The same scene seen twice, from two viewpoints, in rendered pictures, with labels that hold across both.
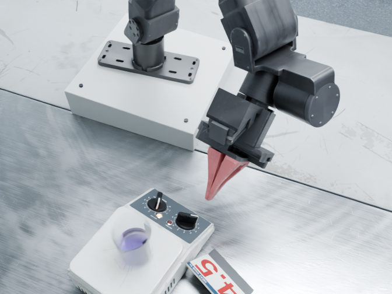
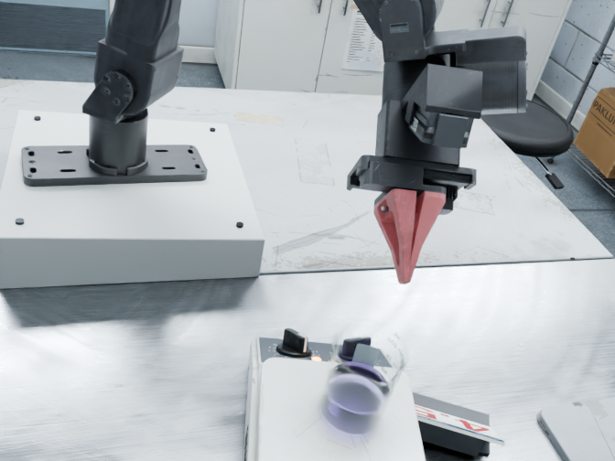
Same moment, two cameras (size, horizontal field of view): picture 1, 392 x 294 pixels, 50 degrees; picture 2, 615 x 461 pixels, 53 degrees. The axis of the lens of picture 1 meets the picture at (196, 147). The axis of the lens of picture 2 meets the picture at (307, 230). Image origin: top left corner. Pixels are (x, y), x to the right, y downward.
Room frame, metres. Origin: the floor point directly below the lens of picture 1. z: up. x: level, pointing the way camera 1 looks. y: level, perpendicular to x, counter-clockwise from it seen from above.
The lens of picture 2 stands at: (0.05, 0.33, 1.36)
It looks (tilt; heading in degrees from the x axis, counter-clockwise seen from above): 36 degrees down; 318
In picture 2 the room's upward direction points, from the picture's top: 12 degrees clockwise
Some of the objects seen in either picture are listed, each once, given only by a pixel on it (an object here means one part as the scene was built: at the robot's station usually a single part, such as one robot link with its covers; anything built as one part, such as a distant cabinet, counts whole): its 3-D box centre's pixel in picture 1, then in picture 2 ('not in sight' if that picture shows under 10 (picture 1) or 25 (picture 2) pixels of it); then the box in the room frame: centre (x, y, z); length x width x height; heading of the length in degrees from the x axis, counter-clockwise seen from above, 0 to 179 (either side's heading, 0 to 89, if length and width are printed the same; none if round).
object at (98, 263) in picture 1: (127, 256); (339, 428); (0.22, 0.09, 0.98); 0.12 x 0.12 x 0.01; 57
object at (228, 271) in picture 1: (220, 277); (447, 414); (0.22, -0.04, 0.92); 0.09 x 0.06 x 0.04; 42
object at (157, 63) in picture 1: (148, 48); (118, 137); (0.65, 0.10, 1.00); 0.20 x 0.07 x 0.08; 77
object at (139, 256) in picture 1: (132, 242); (361, 382); (0.23, 0.08, 1.02); 0.06 x 0.05 x 0.08; 160
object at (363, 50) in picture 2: not in sight; (368, 38); (2.14, -1.68, 0.40); 0.24 x 0.01 x 0.30; 70
